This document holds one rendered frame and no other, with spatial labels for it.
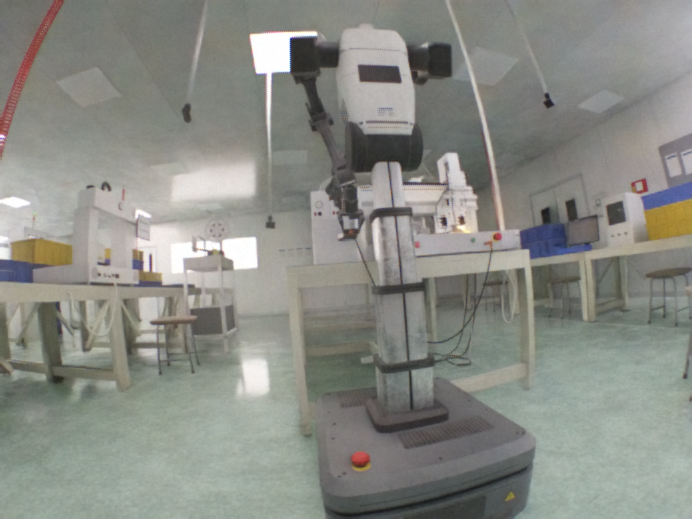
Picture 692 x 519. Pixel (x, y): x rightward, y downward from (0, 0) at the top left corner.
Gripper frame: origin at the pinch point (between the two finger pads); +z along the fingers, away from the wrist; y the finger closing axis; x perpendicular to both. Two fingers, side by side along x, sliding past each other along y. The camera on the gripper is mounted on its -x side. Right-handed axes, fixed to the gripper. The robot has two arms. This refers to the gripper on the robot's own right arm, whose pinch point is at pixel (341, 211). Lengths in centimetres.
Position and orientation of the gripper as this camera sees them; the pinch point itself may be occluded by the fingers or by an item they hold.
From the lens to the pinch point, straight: 152.1
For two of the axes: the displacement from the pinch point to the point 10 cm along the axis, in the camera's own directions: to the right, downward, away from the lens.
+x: 0.9, -3.4, -9.4
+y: -9.9, 0.7, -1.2
